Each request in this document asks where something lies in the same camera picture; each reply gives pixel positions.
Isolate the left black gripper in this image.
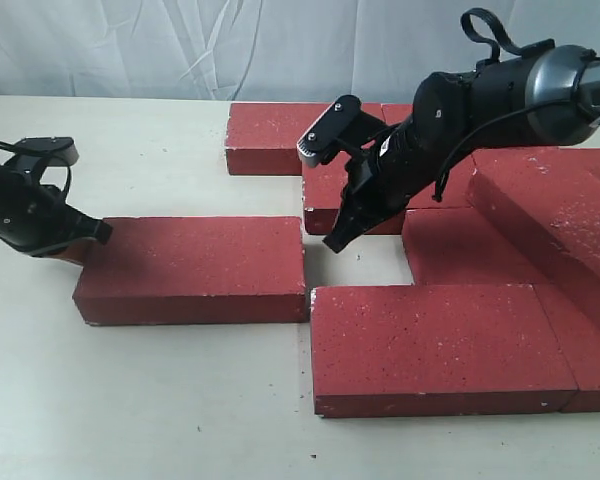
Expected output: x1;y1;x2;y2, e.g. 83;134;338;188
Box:
0;156;113;265

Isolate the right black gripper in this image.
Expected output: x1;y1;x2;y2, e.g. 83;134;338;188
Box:
322;122;445;253

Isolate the red brick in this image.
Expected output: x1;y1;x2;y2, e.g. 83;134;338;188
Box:
302;152;476;235
467;147;600;329
310;285;578;418
224;102;389;176
402;207;549;285
533;284;600;413
73;216;306;326
381;104;413;125

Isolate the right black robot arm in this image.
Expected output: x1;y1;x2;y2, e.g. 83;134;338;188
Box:
316;45;600;253

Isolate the wrinkled blue-grey backdrop cloth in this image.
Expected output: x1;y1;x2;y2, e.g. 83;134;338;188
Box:
0;0;600;109

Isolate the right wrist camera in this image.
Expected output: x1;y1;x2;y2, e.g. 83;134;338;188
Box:
296;94;388;168

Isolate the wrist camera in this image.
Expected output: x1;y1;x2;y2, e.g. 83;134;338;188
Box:
296;94;388;168
5;137;79;183

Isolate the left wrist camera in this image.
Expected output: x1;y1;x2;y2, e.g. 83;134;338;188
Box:
5;137;79;183

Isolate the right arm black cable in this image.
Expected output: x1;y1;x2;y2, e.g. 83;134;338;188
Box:
429;7;600;205

